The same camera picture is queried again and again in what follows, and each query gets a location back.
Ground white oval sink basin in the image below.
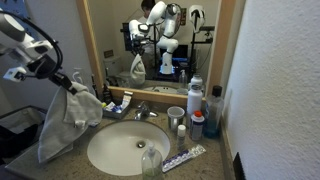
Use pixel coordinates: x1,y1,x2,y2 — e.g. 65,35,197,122
87,120,171,176

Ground blue white toothpaste tube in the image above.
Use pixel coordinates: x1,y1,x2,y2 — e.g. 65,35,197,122
121,91,133,109

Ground white terry towel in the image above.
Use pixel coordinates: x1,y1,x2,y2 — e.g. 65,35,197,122
38,82,103,163

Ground chrome faucet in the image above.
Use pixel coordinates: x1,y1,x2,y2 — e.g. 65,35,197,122
134,101,158,120

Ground dark glass bottle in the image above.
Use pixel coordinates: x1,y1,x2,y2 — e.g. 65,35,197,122
102,84,112,104

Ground small white capped bottle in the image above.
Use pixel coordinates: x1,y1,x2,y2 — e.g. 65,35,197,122
177,125,186,149

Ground clear soap pump bottle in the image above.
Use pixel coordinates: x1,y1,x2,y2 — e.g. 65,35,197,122
141,141,163,180

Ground black toiletries tray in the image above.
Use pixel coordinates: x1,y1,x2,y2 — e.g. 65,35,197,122
102,102,129,119

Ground orange capped spray can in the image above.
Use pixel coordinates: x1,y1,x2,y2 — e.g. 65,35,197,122
190,111,205,141

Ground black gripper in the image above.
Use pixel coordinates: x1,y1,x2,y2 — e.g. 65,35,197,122
27,55,69,89

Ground blue wall picture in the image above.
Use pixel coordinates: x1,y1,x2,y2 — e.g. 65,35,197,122
0,0,29,18

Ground blue mouthwash bottle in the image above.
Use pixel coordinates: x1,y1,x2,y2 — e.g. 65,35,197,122
203,85,224,139

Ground tall white bottle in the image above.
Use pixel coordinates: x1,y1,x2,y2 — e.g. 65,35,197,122
186,84,203,127

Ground black laundry hamper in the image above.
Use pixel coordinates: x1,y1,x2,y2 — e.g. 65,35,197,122
0,105,47,164

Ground wooden framed mirror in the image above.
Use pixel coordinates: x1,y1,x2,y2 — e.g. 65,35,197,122
75,0,238,108

